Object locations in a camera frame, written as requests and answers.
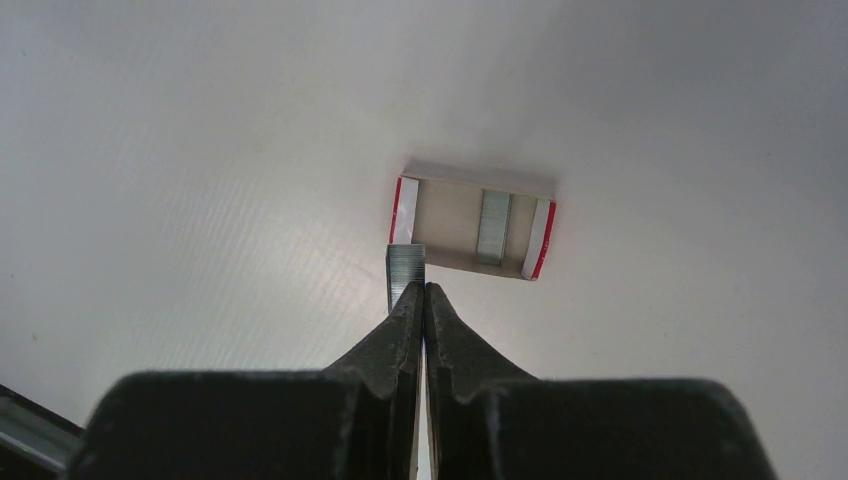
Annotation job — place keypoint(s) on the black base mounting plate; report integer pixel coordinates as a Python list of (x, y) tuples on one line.
[(36, 443)]

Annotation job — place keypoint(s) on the silver staple strip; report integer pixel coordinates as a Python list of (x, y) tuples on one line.
[(493, 227), (405, 264)]

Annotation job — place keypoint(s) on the staple box tray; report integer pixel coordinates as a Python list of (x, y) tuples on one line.
[(438, 205)]

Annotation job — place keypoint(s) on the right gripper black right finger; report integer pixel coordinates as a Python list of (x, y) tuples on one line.
[(490, 419)]

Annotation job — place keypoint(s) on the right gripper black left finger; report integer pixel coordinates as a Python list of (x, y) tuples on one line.
[(355, 419)]

